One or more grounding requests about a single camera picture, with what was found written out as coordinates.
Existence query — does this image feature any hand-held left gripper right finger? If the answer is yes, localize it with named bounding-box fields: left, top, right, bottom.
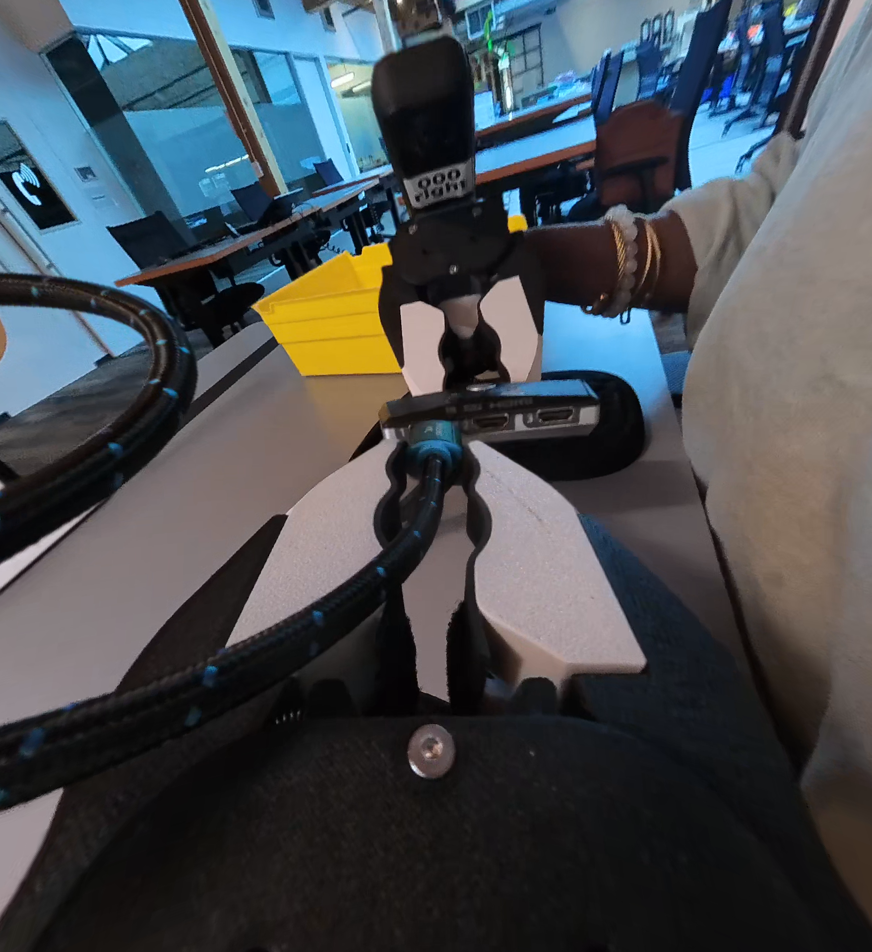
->
left=464, top=440, right=647, bottom=698

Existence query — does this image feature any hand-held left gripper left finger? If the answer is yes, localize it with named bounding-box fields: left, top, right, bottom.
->
left=228, top=442, right=407, bottom=648

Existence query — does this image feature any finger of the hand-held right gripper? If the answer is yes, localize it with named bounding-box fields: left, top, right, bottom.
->
left=479, top=275, right=546, bottom=382
left=399, top=297, right=461, bottom=397

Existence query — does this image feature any black braided HDMI cable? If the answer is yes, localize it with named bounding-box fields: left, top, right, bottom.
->
left=0, top=271, right=474, bottom=828

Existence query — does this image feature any grey HDMI switch box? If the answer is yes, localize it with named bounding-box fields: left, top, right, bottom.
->
left=378, top=378, right=602, bottom=449

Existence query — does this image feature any yellow plastic bin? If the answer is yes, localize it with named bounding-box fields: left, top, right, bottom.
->
left=252, top=216, right=530, bottom=376

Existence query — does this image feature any person's right hand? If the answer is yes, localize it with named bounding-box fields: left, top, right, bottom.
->
left=523, top=222, right=617, bottom=307

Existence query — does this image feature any wood edged office desk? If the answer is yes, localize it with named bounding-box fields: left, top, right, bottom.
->
left=473, top=93, right=602, bottom=187
left=115, top=171, right=396, bottom=298

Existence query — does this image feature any brown chair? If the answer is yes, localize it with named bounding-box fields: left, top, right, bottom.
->
left=596, top=99, right=695, bottom=203

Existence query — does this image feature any black office chair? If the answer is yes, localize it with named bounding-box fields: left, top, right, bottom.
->
left=107, top=210, right=266, bottom=348

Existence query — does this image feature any person's pale sweatshirt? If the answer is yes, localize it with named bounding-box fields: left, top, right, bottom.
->
left=682, top=0, right=872, bottom=952

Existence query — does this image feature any blue office chair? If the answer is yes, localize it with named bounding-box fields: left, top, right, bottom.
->
left=670, top=0, right=738, bottom=190

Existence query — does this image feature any black phone booth sign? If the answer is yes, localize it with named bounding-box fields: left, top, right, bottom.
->
left=0, top=158, right=77, bottom=232

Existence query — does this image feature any gold bracelet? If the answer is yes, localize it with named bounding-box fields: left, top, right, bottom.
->
left=583, top=216, right=664, bottom=317

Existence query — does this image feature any white beaded bracelet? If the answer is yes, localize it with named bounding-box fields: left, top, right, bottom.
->
left=603, top=204, right=641, bottom=321

